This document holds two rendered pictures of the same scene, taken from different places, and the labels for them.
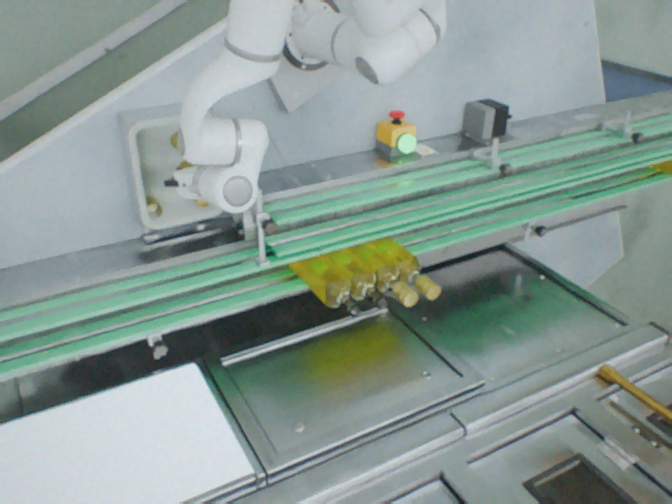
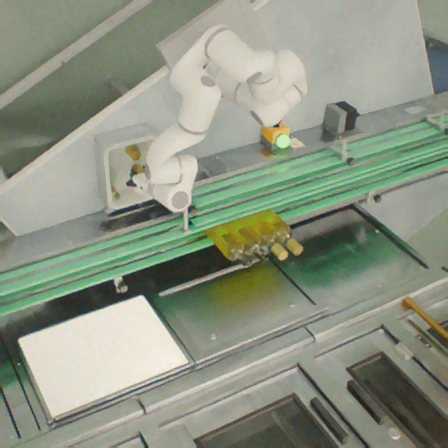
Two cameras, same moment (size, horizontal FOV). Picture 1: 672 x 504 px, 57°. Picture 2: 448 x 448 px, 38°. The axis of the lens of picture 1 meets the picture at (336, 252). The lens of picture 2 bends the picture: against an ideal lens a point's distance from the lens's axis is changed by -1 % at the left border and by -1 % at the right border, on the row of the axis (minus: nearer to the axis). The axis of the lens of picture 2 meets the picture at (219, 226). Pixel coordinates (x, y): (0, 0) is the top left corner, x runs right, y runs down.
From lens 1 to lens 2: 0.82 m
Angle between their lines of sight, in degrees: 7
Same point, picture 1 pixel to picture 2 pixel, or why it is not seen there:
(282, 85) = not seen: hidden behind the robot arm
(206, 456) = (159, 353)
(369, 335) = (255, 276)
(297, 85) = not seen: hidden behind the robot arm
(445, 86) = (311, 95)
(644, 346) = (434, 284)
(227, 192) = (174, 201)
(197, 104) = (160, 156)
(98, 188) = (78, 182)
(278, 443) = (201, 346)
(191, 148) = (154, 178)
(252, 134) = (189, 166)
